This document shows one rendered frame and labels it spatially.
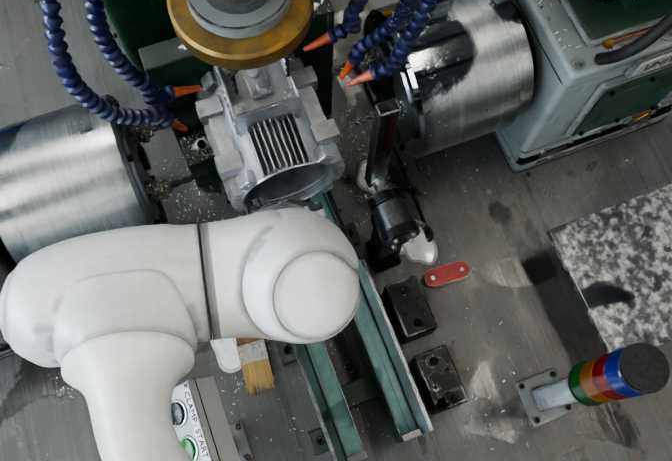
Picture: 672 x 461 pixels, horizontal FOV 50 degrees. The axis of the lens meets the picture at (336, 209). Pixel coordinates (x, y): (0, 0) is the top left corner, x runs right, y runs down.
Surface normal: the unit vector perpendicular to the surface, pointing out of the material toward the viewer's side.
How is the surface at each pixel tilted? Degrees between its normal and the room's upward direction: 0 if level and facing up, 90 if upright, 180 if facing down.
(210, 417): 51
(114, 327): 10
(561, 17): 0
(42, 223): 39
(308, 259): 14
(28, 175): 6
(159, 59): 0
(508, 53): 28
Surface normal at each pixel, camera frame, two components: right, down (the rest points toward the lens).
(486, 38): 0.12, -0.06
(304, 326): 0.19, 0.36
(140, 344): 0.46, 0.24
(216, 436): 0.73, -0.47
